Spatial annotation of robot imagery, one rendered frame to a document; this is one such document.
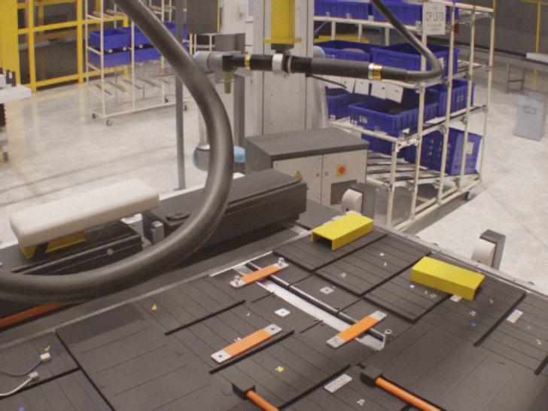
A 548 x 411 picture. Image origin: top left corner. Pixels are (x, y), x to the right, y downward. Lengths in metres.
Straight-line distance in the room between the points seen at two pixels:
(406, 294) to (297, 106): 2.02
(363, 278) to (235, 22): 2.71
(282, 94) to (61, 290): 2.54
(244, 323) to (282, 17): 0.77
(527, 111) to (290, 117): 4.61
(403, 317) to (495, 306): 0.21
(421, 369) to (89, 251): 0.70
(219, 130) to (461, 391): 0.57
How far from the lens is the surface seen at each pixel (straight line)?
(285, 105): 2.98
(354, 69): 1.34
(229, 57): 1.47
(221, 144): 0.61
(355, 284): 1.16
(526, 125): 7.14
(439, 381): 0.90
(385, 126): 3.45
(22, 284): 0.53
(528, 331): 1.09
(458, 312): 1.10
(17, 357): 1.01
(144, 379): 0.89
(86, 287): 0.51
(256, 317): 1.04
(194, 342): 0.98
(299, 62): 1.38
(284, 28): 1.38
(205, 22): 3.51
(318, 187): 2.69
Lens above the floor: 1.60
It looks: 22 degrees down
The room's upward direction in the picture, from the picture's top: 1 degrees clockwise
